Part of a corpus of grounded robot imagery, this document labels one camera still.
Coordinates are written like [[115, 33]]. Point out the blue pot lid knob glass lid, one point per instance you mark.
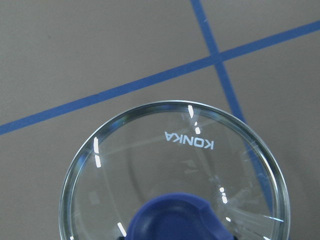
[[174, 170]]

